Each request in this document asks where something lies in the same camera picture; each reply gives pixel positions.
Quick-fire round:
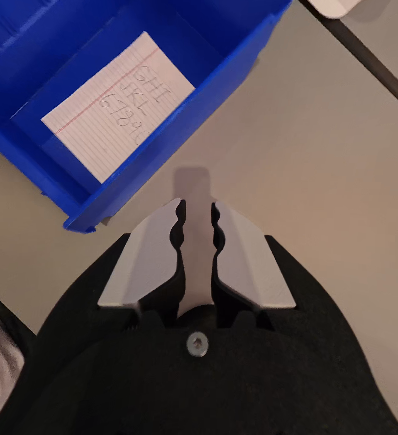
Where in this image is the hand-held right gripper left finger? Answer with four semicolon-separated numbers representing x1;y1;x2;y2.
98;198;187;318

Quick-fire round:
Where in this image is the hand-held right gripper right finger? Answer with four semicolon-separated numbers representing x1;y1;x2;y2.
211;201;296;318

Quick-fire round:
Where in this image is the blue plastic bin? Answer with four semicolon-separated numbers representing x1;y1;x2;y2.
0;0;293;233

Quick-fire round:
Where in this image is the written lined paper sheet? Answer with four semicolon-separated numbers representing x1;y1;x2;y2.
41;31;196;184

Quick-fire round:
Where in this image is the white flat board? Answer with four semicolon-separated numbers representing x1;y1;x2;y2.
307;0;363;20

